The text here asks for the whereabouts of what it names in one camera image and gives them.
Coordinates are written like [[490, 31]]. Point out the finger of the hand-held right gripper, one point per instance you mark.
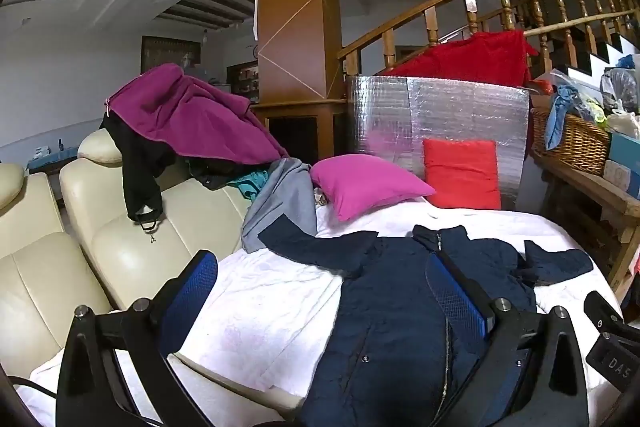
[[602, 312]]

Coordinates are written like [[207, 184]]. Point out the small patterned cloth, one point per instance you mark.
[[320, 198]]

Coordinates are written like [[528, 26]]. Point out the black garment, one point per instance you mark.
[[140, 167]]

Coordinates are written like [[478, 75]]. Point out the wicker basket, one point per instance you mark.
[[575, 147]]

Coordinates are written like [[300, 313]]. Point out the blue cloth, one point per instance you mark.
[[557, 117]]

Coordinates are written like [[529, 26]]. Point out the silver foil insulation panel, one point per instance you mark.
[[385, 117]]

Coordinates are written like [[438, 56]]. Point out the wooden pillar with base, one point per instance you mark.
[[295, 7]]

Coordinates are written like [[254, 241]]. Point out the cream leather sofa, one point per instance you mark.
[[40, 267]]

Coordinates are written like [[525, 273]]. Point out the grey garment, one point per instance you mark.
[[285, 202]]

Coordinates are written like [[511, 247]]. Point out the grey plastic bag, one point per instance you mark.
[[620, 89]]

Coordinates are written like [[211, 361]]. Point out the magenta fleece jacket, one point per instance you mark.
[[200, 117]]

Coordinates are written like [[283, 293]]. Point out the blue tissue box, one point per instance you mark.
[[625, 149]]

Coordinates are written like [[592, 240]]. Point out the white and blue box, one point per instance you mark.
[[622, 179]]

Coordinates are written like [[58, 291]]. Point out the teal garment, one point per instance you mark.
[[250, 184]]

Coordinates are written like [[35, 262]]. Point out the dark display cabinet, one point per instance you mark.
[[242, 82]]

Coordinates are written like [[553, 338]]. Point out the framed wall picture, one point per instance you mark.
[[160, 54]]

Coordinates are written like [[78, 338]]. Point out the white plastic bag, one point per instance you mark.
[[624, 123]]

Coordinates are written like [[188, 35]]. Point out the red blanket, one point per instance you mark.
[[475, 57]]

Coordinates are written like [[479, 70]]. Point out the white bed quilt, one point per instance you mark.
[[270, 302]]

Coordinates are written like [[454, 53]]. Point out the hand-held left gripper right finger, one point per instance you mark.
[[457, 297]]

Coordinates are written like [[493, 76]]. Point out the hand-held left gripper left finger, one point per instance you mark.
[[187, 302]]

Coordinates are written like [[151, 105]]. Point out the navy blue jacket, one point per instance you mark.
[[390, 307]]

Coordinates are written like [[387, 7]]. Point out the small side table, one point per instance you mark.
[[50, 162]]

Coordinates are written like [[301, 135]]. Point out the magenta pillow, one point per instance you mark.
[[370, 187]]

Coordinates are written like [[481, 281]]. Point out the red pillow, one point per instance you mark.
[[462, 174]]

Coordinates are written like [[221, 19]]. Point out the black and white staircase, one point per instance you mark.
[[600, 57]]

